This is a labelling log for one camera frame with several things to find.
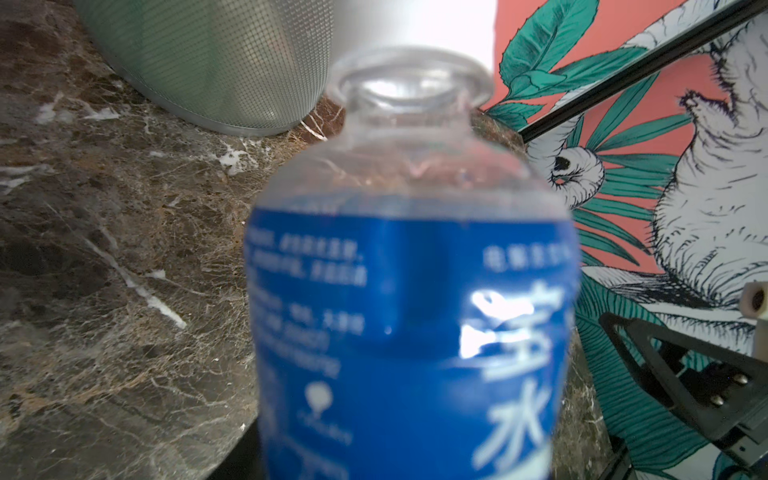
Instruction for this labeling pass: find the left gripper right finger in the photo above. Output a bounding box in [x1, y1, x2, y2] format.
[598, 437, 636, 480]

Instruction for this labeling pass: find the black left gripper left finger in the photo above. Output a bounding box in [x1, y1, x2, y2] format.
[207, 420, 264, 480]

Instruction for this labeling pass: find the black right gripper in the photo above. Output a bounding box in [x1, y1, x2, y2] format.
[599, 313, 767, 479]

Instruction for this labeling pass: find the clear bottle blue label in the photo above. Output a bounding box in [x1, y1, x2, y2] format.
[242, 0, 582, 480]

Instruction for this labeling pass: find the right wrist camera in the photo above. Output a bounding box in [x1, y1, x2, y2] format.
[739, 282, 768, 362]

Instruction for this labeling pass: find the black right corner post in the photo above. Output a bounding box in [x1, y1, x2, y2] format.
[520, 0, 767, 143]

